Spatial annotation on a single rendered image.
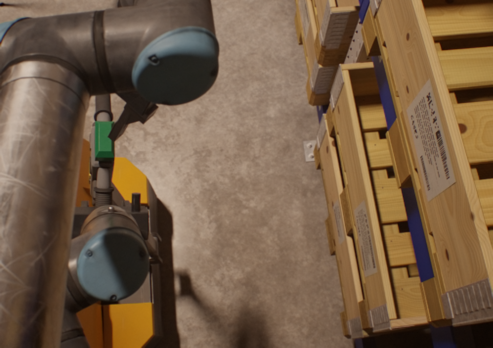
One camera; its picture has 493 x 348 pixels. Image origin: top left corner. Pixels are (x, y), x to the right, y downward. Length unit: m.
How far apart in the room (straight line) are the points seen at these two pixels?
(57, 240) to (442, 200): 0.80
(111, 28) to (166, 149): 2.05
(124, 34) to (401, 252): 1.31
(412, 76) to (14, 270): 0.93
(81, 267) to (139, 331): 1.40
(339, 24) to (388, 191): 0.59
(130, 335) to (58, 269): 1.66
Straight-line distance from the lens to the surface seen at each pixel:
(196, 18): 0.55
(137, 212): 0.87
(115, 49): 0.54
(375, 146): 1.79
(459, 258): 1.03
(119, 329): 2.05
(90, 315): 1.89
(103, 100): 1.19
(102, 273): 0.68
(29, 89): 0.50
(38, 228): 0.40
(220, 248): 2.41
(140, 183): 2.18
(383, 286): 1.47
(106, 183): 1.08
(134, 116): 0.79
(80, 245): 0.70
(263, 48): 2.83
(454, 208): 1.02
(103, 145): 1.05
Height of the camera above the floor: 2.36
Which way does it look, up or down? 69 degrees down
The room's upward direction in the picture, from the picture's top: 1 degrees clockwise
